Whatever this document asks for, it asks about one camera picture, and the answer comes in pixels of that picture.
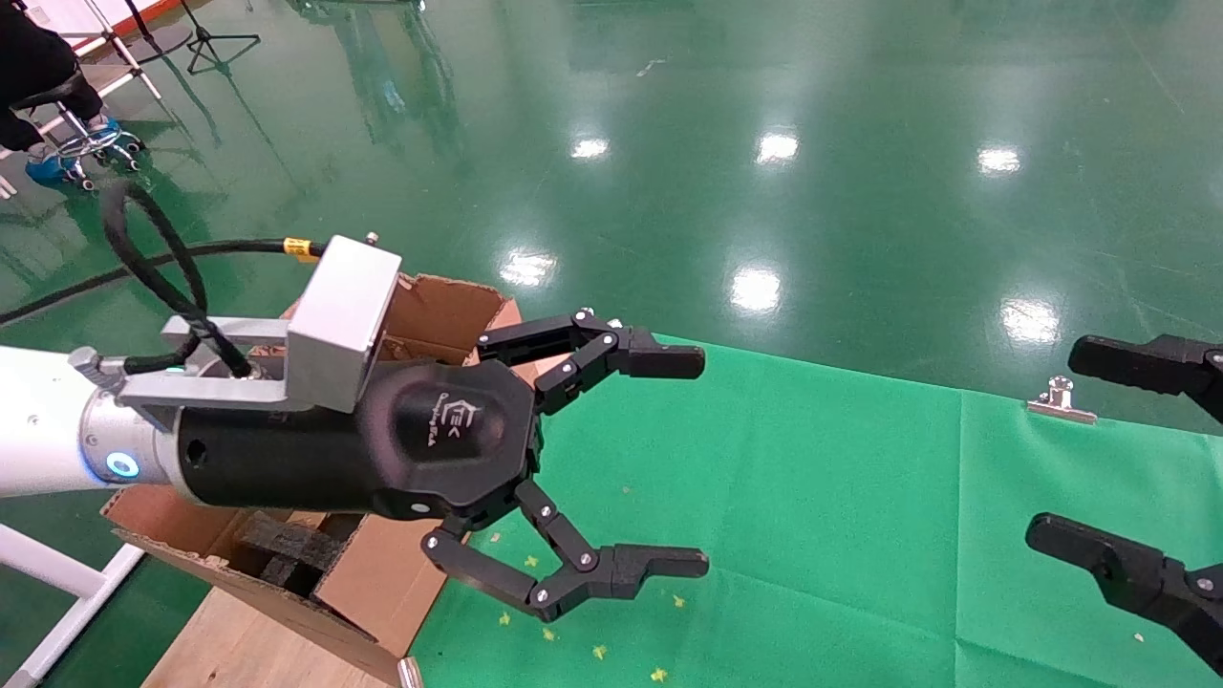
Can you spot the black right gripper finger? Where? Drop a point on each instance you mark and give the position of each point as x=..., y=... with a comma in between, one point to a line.
x=1137, y=361
x=1137, y=578

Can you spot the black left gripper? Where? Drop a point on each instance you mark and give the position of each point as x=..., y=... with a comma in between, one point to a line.
x=439, y=449

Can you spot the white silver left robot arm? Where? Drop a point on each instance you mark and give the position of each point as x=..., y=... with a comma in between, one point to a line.
x=38, y=420

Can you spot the large open cardboard carton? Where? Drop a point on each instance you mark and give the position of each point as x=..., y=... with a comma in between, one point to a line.
x=373, y=592

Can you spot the green cloth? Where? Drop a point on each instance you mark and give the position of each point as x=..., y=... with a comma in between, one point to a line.
x=860, y=535

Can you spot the black tripod stand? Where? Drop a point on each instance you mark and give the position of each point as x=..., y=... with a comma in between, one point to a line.
x=204, y=38

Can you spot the black round base stand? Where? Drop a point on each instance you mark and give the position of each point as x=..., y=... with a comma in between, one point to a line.
x=167, y=43

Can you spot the black stool with chrome base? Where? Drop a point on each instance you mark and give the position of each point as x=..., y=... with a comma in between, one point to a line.
x=57, y=91

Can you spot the person in black clothes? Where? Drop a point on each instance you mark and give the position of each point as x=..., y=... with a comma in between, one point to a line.
x=29, y=48

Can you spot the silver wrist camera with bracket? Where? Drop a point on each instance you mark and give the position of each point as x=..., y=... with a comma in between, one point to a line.
x=339, y=315

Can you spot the white tube frame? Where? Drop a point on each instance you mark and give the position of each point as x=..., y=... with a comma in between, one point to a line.
x=48, y=566

